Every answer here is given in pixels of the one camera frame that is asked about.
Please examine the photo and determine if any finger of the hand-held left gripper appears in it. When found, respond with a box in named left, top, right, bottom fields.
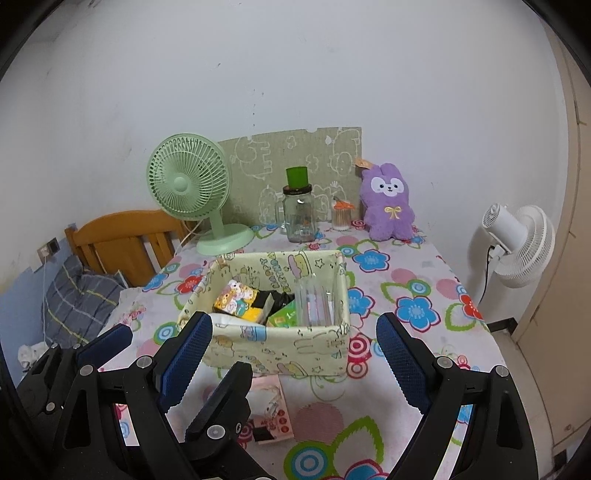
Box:
left=75, top=323, right=134, bottom=371
left=185, top=362, right=253, bottom=459

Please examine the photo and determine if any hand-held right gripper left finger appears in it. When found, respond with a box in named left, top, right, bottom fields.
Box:
left=53, top=313, right=214, bottom=480

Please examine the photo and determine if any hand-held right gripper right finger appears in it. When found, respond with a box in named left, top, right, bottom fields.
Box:
left=376, top=313, right=539, bottom=480

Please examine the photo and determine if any yellow cartoon fabric basket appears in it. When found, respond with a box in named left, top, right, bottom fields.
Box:
left=178, top=250, right=350, bottom=380

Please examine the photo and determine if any white cloth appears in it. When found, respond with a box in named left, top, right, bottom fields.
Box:
left=18, top=344, right=45, bottom=370

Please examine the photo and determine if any grey plaid pillow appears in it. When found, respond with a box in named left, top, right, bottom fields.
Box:
left=44, top=255, right=125, bottom=349

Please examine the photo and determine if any pink card packet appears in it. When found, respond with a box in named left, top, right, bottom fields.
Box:
left=238, top=375, right=296, bottom=446

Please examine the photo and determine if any blue bed sheet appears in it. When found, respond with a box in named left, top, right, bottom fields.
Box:
left=0, top=267, right=65, bottom=374

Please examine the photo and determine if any colourful cartoon packet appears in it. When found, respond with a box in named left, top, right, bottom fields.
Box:
left=212, top=280, right=260, bottom=320

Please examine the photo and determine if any floral tablecloth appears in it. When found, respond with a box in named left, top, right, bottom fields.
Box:
left=106, top=224, right=509, bottom=480

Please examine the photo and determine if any wooden bed headboard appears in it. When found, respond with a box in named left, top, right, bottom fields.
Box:
left=65, top=210, right=199, bottom=288

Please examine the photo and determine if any clear plastic box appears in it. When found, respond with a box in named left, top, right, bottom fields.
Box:
left=293, top=272, right=340, bottom=328

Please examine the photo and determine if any green packet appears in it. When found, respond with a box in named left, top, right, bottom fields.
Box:
left=268, top=300, right=301, bottom=328

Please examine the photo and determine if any purple plush bunny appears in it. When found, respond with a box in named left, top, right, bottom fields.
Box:
left=355, top=158, right=415, bottom=241

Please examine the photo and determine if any cotton swab container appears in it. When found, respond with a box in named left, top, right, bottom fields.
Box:
left=331, top=196, right=354, bottom=230

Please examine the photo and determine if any white fan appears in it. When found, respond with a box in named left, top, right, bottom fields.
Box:
left=466, top=203, right=556, bottom=289

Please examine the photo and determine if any green desk fan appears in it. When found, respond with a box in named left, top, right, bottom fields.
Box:
left=147, top=134, right=256, bottom=256

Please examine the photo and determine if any glass mug jar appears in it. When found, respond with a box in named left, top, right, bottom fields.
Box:
left=276, top=185, right=317, bottom=244

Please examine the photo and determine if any beige cabinet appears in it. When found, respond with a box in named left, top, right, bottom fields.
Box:
left=508, top=28, right=591, bottom=462

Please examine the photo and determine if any green plastic cup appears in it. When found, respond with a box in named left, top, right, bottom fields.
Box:
left=285, top=167, right=311, bottom=189

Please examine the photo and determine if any green cartoon printed board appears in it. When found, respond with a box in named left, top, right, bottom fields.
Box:
left=217, top=127, right=363, bottom=229

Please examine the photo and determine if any wall socket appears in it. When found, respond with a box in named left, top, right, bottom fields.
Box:
left=38, top=237, right=61, bottom=264

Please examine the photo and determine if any black fan cable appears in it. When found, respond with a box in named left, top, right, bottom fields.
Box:
left=478, top=244, right=498, bottom=305

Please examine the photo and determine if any white fan cable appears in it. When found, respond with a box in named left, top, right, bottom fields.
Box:
left=178, top=220, right=204, bottom=254

